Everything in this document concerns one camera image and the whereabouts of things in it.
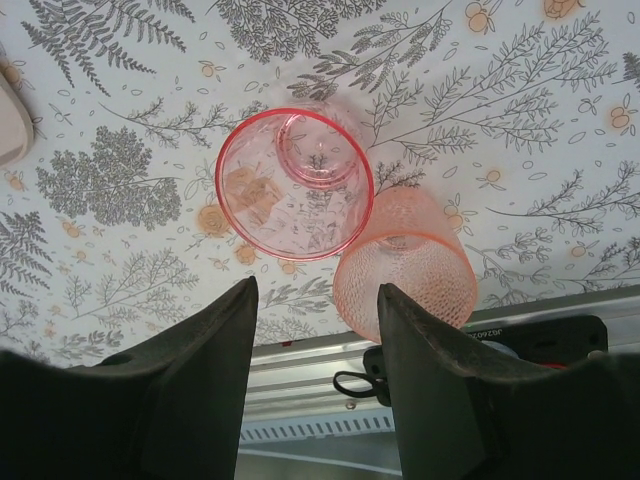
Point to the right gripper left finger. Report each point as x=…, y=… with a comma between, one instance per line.
x=125, y=425

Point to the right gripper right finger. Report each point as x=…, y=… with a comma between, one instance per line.
x=500, y=425

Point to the salmon textured drinking glass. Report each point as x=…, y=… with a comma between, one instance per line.
x=415, y=270

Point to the pink drinking glass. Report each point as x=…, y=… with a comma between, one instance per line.
x=260, y=220

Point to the pink plastic tray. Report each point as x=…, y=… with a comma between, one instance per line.
x=12, y=125

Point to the floral table cover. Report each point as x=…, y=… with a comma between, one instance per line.
x=450, y=100

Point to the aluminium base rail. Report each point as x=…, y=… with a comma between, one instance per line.
x=300, y=360

